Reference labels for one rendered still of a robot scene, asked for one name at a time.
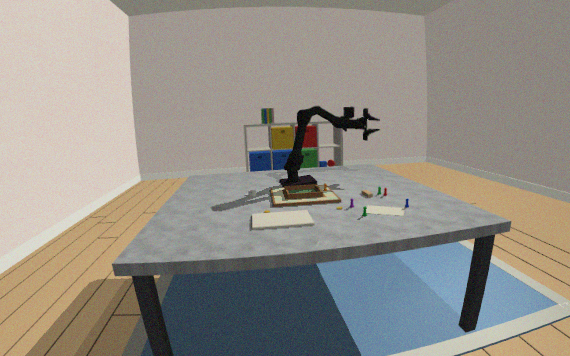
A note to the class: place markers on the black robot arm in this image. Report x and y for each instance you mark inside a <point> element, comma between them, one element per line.
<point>295,158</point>

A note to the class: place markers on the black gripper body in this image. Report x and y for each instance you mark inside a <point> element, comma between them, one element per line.
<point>359,124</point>

